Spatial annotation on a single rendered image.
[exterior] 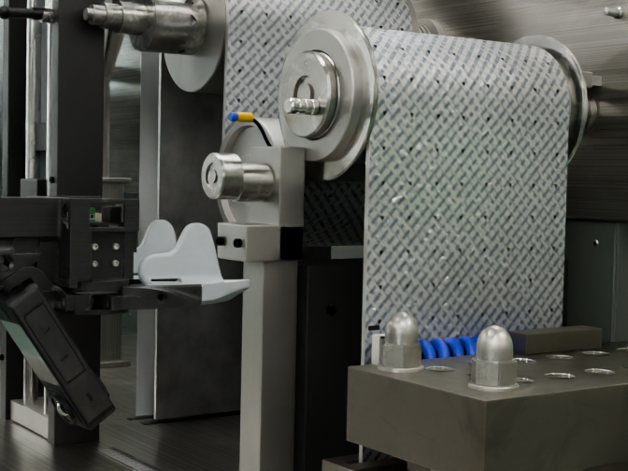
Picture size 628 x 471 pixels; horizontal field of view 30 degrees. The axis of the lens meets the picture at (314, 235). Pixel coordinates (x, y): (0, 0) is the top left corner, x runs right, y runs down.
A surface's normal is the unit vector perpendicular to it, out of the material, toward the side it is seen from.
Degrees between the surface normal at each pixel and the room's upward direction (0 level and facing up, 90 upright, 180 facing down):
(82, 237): 90
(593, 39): 90
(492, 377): 90
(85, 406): 88
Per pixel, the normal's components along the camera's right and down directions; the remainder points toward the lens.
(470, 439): -0.82, 0.01
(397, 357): -0.44, 0.04
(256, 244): 0.57, 0.06
